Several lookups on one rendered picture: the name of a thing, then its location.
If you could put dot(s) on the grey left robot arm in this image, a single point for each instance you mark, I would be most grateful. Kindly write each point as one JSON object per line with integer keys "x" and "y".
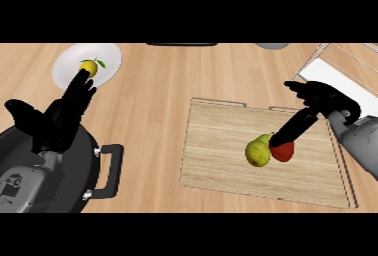
{"x": 30, "y": 180}

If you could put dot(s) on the yellow lemon with leaf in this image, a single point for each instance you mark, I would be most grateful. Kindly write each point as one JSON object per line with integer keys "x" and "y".
{"x": 89, "y": 66}

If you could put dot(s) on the grey round object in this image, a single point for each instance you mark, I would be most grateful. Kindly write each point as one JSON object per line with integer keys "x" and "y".
{"x": 272, "y": 45}

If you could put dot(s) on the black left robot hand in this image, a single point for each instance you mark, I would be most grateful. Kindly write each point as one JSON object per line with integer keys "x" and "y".
{"x": 59, "y": 116}

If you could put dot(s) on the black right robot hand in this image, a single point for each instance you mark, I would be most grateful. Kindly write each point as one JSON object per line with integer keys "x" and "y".
{"x": 315, "y": 100}

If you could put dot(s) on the white round plate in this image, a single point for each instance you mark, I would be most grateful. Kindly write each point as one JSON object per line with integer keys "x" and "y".
{"x": 105, "y": 56}

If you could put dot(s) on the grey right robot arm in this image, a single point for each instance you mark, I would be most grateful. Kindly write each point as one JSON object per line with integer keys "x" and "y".
{"x": 356, "y": 140}

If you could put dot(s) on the pale wooden tray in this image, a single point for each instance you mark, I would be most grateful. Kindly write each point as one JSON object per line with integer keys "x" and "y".
{"x": 230, "y": 156}

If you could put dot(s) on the red apple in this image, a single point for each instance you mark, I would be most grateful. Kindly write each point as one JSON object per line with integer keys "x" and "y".
{"x": 284, "y": 151}

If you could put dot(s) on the yellow-green pear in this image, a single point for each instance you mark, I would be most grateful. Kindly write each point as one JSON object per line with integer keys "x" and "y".
{"x": 257, "y": 151}

